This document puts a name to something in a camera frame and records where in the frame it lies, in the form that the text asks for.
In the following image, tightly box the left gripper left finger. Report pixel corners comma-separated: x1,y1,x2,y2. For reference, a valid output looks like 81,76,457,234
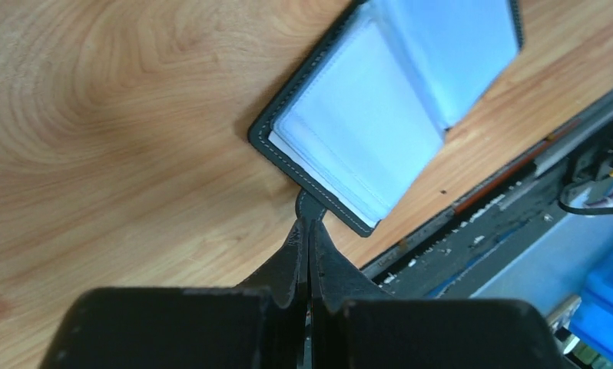
41,219,308,368

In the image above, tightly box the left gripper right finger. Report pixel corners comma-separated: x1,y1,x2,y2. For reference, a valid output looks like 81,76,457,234
309,221,566,368

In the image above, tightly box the black card holder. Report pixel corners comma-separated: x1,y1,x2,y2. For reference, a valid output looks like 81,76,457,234
247,1,525,238

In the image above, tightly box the blue plastic bin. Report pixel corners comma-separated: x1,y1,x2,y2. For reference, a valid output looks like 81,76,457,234
568,249,613,365

